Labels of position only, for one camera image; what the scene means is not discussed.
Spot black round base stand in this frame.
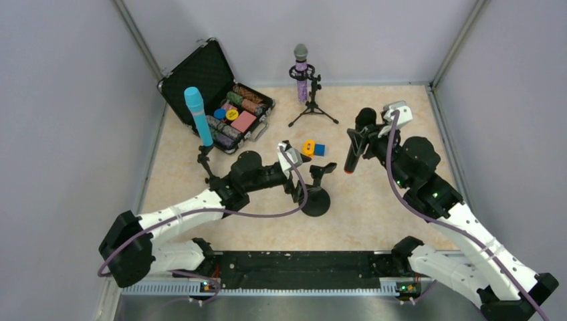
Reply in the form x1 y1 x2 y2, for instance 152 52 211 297
302 163 337 217

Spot black orange-tipped microphone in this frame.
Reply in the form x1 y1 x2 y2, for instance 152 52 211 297
344 107 377 174

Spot black tripod mic stand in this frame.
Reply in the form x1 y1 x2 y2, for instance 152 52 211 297
197 145 221 189

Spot purple glitter microphone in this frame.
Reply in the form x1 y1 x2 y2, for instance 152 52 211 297
294 43 308 103

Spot teal blue microphone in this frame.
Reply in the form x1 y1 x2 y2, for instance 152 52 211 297
183 86 213 147

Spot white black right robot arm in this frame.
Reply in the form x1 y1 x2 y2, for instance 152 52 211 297
345 124 559 320

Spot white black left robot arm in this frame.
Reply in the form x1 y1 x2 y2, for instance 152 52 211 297
97 142 311 288

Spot blue toy block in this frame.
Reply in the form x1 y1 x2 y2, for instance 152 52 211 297
314 144 326 156

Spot yellow toy traffic light block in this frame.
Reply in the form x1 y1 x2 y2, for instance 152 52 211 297
302 140 316 158

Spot purple chip stack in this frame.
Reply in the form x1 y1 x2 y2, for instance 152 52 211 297
211 130 235 150

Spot red card deck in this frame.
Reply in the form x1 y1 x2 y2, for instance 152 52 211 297
231 111 257 133

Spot blue tan chip stack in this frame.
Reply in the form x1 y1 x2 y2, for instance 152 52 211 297
206 115 243 140

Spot black poker chip case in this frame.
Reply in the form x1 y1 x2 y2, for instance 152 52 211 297
157 37 275 154

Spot yellow big blind button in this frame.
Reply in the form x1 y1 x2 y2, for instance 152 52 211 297
225 109 239 122

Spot blue dealer button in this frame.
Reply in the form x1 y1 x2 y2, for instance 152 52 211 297
213 108 227 120

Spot red tan chip stack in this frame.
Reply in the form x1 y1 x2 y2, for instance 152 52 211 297
226 84 268 116

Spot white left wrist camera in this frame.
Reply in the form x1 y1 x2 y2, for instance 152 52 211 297
277 141 303 178

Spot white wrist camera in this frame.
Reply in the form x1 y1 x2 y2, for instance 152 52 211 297
380 100 413 135
277 141 303 178

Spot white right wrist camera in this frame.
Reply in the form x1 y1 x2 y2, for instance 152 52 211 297
380 100 413 135

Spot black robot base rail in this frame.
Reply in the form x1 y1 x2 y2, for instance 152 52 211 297
194 251 426 290

